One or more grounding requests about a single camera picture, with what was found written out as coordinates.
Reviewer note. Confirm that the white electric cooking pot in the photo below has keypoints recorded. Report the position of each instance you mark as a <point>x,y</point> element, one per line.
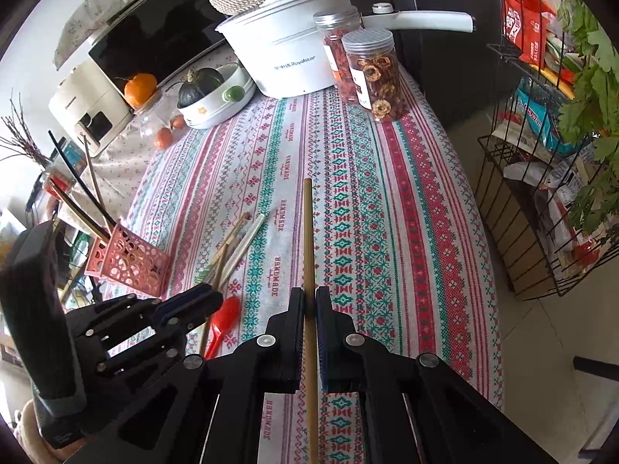
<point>280,46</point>

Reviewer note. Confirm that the glass jar with tomatoes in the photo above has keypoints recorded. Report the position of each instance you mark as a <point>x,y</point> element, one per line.
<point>159,122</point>

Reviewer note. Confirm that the jar of dried fruit rings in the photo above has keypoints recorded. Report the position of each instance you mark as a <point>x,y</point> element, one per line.
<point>374,67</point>

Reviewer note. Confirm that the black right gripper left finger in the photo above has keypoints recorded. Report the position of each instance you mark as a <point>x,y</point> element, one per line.
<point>207,411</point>

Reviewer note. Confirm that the bamboo chopstick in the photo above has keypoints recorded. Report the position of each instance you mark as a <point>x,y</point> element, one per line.
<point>96,187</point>
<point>310,335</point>

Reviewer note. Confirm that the orange tangerine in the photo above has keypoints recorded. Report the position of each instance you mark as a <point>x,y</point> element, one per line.
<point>139,89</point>

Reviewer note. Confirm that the blue labelled clear canister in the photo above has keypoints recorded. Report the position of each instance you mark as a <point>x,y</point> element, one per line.
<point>58,168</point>

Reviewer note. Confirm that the black chopstick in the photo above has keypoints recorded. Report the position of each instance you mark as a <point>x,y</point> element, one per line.
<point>86,189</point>
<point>96,229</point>

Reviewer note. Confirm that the pink perforated utensil holder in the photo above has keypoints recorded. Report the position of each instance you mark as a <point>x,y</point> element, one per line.
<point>129,260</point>

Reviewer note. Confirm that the patterned woven tablecloth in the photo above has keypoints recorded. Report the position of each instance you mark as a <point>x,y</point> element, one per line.
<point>398,237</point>

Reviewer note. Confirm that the grey refrigerator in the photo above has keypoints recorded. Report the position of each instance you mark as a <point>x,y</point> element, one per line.
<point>456,71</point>

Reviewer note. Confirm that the black microwave oven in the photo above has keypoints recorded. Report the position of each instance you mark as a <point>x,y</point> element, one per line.
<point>160,37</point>

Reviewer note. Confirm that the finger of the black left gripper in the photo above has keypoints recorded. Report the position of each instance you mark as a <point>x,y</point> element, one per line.
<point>189,307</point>
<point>173,334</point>

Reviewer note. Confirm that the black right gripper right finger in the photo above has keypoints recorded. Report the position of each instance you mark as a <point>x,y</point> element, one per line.
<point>414,410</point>

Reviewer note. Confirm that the wrapped disposable chopsticks pair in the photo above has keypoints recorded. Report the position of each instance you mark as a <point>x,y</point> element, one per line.
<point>215,274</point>

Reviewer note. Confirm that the white ceramic casserole dish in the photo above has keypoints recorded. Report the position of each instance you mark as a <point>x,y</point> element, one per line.
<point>224,102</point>

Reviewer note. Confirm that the phone mounted on left gripper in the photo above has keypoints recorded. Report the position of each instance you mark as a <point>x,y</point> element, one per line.
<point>37,322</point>

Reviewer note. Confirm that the green leafy vegetables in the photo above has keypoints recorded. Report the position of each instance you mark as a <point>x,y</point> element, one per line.
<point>592,115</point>

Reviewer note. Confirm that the dark green squash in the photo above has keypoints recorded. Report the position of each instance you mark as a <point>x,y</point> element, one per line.
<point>199,83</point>

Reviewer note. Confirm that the dried branch bouquet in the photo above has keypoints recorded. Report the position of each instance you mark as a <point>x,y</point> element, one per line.
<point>16,138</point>

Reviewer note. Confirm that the red plastic spoon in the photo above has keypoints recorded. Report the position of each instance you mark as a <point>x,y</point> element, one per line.
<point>223,320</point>

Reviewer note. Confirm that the black wire storage rack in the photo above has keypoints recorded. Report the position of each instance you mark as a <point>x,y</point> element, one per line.
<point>530,176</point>

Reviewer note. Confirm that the jar of red dried fruit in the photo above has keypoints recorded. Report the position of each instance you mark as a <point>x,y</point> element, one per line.
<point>333,25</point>

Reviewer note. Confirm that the floral side table cloth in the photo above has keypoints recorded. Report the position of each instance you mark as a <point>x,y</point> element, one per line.
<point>119,169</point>

